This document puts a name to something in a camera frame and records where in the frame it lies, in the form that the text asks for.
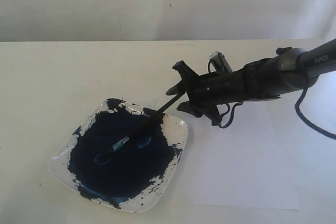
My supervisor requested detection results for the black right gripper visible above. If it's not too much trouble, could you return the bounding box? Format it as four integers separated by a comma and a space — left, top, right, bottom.
166, 60, 281, 126

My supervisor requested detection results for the black paintbrush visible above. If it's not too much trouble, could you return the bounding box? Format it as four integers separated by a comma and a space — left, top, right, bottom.
95, 93, 183, 164

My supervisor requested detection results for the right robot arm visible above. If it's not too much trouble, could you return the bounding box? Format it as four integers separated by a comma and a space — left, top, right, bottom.
166, 40, 335, 126

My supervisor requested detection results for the white paper sheet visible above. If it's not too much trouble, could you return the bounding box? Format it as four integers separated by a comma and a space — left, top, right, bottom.
181, 102, 300, 210

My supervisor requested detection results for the white square paint plate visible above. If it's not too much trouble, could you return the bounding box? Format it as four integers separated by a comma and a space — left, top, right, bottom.
48, 98, 188, 213

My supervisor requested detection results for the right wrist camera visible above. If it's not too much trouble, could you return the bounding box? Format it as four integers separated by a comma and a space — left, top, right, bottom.
207, 51, 232, 73

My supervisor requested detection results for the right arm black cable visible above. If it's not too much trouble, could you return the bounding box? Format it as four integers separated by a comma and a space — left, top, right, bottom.
217, 71, 336, 141

